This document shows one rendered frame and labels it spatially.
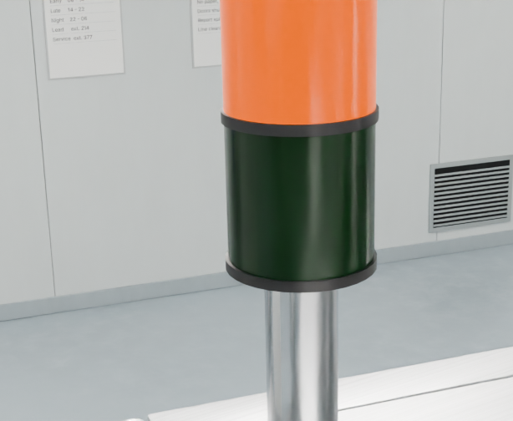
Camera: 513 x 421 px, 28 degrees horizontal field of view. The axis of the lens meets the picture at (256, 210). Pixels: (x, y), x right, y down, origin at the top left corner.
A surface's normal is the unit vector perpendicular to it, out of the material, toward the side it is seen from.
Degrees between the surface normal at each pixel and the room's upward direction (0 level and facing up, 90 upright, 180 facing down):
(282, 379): 90
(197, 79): 90
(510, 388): 0
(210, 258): 90
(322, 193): 90
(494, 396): 0
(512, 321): 0
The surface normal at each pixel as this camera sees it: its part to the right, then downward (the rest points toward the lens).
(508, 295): -0.02, -0.95
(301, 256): -0.05, 0.30
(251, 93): -0.63, 0.25
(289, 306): -0.31, 0.29
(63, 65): 0.33, 0.28
